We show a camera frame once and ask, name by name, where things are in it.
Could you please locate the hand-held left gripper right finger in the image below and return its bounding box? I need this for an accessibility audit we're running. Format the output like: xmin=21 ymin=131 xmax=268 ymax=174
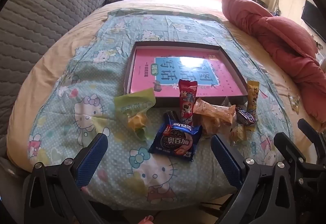
xmin=210 ymin=134 xmax=297 ymax=224

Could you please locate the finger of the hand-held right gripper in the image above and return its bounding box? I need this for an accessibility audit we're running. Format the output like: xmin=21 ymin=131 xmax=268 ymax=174
xmin=297 ymin=118 xmax=326 ymax=179
xmin=274 ymin=132 xmax=315 ymax=189

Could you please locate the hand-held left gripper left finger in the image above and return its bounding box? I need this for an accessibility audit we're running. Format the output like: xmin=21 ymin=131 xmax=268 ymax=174
xmin=23 ymin=133 xmax=109 ymax=224

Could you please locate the clear candy packet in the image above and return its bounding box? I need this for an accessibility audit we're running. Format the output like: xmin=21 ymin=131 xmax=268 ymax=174
xmin=228 ymin=123 xmax=247 ymax=144

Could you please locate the clear cracker packet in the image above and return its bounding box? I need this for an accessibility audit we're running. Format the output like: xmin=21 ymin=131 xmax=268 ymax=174
xmin=200 ymin=115 xmax=225 ymax=136

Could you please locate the brown chocolate bar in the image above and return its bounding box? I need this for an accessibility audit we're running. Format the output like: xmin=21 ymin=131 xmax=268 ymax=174
xmin=235 ymin=107 xmax=256 ymax=126

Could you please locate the orange bread packet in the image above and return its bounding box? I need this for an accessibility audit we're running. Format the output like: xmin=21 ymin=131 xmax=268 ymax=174
xmin=193 ymin=98 xmax=237 ymax=126

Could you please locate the blue cookie packet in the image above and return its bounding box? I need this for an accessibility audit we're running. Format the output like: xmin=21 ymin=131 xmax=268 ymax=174
xmin=148 ymin=111 xmax=203 ymax=162

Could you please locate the yellow snack packet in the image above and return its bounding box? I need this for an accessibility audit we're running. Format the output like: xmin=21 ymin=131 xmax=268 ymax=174
xmin=246 ymin=81 xmax=260 ymax=112

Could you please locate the green snack packet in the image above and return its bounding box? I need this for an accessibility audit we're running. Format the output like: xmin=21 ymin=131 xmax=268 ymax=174
xmin=114 ymin=88 xmax=156 ymax=141

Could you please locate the red snack packet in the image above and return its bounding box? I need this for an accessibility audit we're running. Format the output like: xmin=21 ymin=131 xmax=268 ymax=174
xmin=178 ymin=79 xmax=198 ymax=125

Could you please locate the brown cardboard box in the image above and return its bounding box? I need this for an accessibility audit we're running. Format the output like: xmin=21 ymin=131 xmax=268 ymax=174
xmin=123 ymin=41 xmax=249 ymax=108

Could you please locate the small yellow candy packet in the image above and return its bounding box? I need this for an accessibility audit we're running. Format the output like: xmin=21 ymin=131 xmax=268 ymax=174
xmin=288 ymin=94 xmax=301 ymax=113

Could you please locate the cartoon cat printed blanket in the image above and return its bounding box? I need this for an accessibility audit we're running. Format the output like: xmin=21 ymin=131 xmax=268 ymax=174
xmin=28 ymin=8 xmax=296 ymax=210

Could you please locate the red quilt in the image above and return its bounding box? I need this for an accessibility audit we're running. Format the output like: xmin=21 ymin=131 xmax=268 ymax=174
xmin=221 ymin=0 xmax=326 ymax=124

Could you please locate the black television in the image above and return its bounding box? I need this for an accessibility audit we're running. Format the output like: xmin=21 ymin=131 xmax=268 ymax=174
xmin=301 ymin=0 xmax=326 ymax=42

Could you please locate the grey quilted headboard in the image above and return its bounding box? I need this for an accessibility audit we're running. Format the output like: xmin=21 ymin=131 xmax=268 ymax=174
xmin=0 ymin=0 xmax=119 ymax=163

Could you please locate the beige bed sheet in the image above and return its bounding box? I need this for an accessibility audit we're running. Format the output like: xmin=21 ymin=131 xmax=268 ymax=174
xmin=6 ymin=0 xmax=326 ymax=171

